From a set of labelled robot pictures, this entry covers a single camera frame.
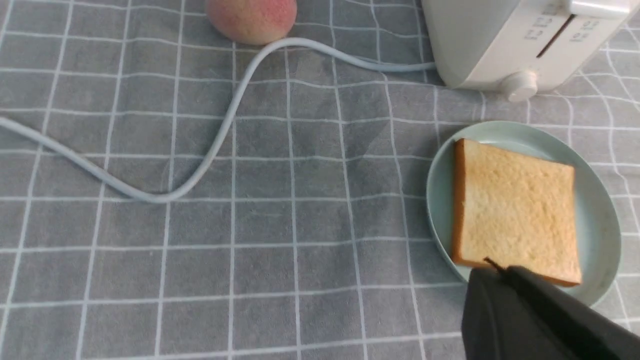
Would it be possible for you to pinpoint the toast slice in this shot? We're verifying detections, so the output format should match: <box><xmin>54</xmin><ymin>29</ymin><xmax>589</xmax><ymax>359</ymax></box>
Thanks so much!
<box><xmin>451</xmin><ymin>138</ymin><xmax>583</xmax><ymax>287</ymax></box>

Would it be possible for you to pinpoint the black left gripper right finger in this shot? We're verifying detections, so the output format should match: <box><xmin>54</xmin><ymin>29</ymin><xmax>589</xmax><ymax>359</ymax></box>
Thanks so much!
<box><xmin>506</xmin><ymin>266</ymin><xmax>639</xmax><ymax>360</ymax></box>

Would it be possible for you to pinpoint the pink peach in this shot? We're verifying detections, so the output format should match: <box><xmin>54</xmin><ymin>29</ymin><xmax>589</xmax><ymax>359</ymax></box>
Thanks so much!
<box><xmin>205</xmin><ymin>0</ymin><xmax>298</xmax><ymax>46</ymax></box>

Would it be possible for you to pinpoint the white power cable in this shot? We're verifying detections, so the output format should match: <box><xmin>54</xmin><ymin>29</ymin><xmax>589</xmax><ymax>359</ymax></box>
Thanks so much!
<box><xmin>0</xmin><ymin>37</ymin><xmax>437</xmax><ymax>204</ymax></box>

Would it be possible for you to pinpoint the light green round plate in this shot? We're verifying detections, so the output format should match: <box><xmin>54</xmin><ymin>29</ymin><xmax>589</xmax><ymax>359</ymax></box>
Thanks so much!
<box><xmin>425</xmin><ymin>121</ymin><xmax>622</xmax><ymax>307</ymax></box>

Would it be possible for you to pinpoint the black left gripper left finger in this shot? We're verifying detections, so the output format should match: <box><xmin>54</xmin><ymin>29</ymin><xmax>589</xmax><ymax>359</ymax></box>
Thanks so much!
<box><xmin>461</xmin><ymin>267</ymin><xmax>570</xmax><ymax>360</ymax></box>

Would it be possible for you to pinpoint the grey checked tablecloth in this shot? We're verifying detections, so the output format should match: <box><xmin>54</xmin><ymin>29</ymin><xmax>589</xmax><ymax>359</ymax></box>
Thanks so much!
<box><xmin>0</xmin><ymin>0</ymin><xmax>639</xmax><ymax>360</ymax></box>

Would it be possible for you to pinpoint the white two-slot toaster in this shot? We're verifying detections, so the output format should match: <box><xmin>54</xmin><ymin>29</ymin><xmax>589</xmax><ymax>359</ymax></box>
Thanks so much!
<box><xmin>422</xmin><ymin>0</ymin><xmax>639</xmax><ymax>102</ymax></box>

